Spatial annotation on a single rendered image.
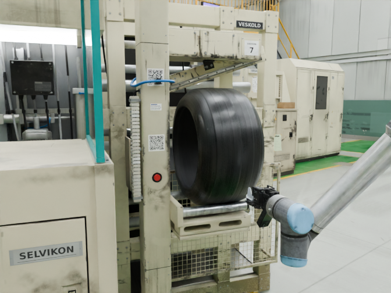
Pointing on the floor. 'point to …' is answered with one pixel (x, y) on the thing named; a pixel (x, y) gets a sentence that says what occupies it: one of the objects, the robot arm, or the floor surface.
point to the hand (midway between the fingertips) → (249, 197)
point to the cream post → (163, 232)
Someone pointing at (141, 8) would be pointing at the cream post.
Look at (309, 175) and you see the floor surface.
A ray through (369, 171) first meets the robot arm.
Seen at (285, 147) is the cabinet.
